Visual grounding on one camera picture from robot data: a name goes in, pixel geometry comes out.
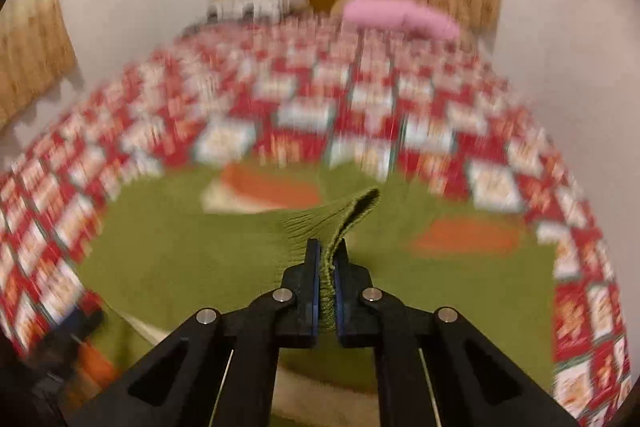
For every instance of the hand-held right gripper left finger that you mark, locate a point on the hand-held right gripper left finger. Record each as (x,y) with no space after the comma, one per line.
(313,277)

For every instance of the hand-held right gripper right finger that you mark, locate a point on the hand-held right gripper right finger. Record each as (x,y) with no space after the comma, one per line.
(340,287)

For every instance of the green knit sweater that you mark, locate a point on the green knit sweater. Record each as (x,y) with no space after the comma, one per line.
(175,247)

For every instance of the red printed blanket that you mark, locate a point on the red printed blanket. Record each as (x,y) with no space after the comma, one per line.
(310,72)

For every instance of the pink pillow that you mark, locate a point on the pink pillow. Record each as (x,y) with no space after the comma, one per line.
(400,14)

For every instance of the grey patterned pillow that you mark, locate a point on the grey patterned pillow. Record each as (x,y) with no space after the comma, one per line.
(245,7)

